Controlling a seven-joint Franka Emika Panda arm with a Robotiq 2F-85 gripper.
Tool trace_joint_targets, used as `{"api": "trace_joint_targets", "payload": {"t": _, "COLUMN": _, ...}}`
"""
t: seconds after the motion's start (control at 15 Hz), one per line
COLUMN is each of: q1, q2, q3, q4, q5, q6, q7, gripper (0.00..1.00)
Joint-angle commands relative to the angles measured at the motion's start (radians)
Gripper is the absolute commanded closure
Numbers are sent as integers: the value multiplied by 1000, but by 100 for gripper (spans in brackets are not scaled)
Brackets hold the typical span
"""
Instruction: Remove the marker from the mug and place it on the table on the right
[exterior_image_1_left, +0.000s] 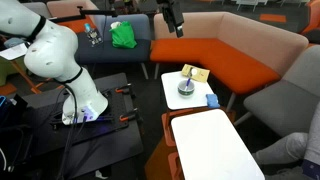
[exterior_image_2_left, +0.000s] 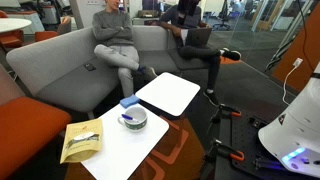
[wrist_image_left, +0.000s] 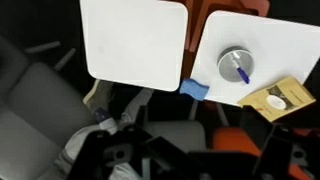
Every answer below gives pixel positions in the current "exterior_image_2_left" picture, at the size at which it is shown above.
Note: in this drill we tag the white side table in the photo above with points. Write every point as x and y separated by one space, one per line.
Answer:
122 150
169 93

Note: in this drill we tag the blue marker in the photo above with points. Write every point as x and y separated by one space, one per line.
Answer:
129 118

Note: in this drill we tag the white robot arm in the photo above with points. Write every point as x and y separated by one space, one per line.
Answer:
294 136

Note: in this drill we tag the black phone on sofa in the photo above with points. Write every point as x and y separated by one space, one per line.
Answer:
89 67

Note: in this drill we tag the white and green mug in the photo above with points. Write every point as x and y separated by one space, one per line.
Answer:
137 113

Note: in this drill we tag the grey laptop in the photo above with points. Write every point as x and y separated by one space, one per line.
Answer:
198 36

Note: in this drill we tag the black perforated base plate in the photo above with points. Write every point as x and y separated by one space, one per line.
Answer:
241 133

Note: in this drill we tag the near white side table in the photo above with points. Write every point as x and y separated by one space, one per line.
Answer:
122 150

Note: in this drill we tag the far white side table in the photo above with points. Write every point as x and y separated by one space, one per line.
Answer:
169 93

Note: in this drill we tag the blue sponge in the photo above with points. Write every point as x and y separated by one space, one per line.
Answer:
128 101

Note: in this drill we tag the round white table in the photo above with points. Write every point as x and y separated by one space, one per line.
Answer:
10 24

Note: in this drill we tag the person in grey sweater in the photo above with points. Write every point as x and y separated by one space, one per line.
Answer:
113 30

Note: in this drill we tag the orange sofa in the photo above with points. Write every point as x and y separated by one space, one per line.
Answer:
26 125

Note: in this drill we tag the yellow snack bag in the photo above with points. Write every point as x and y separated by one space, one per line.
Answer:
82 140

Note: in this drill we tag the orange black clamp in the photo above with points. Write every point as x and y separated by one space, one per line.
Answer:
223 150
222 111

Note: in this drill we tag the grey sofa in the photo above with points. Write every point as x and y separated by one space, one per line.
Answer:
53 70

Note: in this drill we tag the person in dark clothes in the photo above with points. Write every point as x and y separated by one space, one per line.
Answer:
187 17

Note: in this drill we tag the orange armchair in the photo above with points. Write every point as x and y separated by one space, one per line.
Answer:
63 28

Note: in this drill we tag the black office chair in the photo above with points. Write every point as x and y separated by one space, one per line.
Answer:
223 16

